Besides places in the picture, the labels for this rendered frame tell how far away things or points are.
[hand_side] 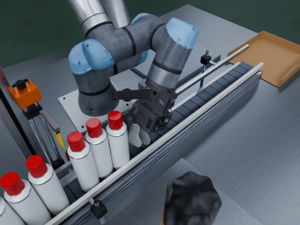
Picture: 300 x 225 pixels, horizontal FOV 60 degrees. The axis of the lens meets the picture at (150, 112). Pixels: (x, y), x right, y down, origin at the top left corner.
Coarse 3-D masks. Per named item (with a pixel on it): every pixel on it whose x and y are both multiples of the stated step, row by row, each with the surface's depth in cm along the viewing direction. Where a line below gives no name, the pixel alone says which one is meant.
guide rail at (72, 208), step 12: (252, 72) 100; (216, 96) 90; (204, 108) 86; (192, 120) 84; (168, 132) 79; (156, 144) 75; (144, 156) 74; (120, 168) 70; (108, 180) 67; (96, 192) 66; (72, 204) 63; (60, 216) 61
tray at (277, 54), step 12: (264, 36) 131; (276, 36) 127; (240, 48) 122; (252, 48) 126; (264, 48) 126; (276, 48) 126; (288, 48) 125; (240, 60) 119; (252, 60) 119; (264, 60) 119; (276, 60) 119; (288, 60) 119; (264, 72) 112; (276, 72) 112; (288, 72) 112; (276, 84) 107
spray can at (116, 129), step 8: (112, 112) 61; (120, 112) 61; (112, 120) 59; (120, 120) 60; (112, 128) 61; (120, 128) 62; (112, 136) 62; (120, 136) 62; (112, 144) 64; (120, 144) 64; (128, 144) 68; (112, 152) 67; (120, 152) 66; (128, 152) 69; (112, 160) 70; (120, 160) 69; (128, 160) 71
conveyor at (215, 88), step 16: (240, 64) 109; (224, 80) 101; (208, 96) 95; (224, 96) 95; (176, 112) 89; (192, 112) 89; (144, 144) 80; (144, 160) 76; (80, 192) 69; (80, 208) 66
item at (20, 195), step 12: (0, 180) 48; (12, 180) 48; (24, 180) 53; (12, 192) 49; (24, 192) 51; (12, 204) 51; (24, 204) 52; (36, 204) 55; (24, 216) 55; (36, 216) 56; (48, 216) 61
